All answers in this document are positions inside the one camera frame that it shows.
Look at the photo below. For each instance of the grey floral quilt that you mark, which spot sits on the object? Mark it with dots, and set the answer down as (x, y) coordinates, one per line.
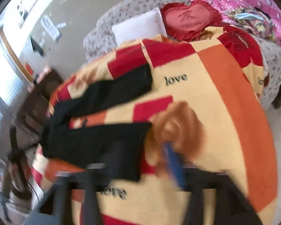
(102, 40)

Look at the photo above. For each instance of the red heart-shaped cushion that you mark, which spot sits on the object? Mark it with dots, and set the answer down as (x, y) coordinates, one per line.
(186, 23)

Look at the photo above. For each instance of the colourful crumpled cloth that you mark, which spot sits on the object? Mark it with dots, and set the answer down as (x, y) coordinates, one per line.
(254, 21)

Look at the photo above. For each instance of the black pants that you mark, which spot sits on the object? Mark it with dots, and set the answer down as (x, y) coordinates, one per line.
(83, 146)

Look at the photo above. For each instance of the dark wooden desk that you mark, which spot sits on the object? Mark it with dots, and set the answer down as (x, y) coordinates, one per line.
(32, 113)

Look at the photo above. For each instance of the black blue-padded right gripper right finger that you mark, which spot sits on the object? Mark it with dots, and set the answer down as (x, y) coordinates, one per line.
(231, 206)

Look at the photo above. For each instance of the white wall poster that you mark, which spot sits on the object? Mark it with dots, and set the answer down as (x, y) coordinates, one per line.
(50, 28)

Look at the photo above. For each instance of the yellow red orange love blanket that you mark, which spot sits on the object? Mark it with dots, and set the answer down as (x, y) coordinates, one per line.
(205, 101)

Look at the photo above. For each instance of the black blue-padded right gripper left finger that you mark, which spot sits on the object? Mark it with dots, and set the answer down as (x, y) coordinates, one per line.
(89, 192)

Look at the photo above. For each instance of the white pillow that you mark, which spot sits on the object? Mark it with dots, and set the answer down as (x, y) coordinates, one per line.
(146, 25)

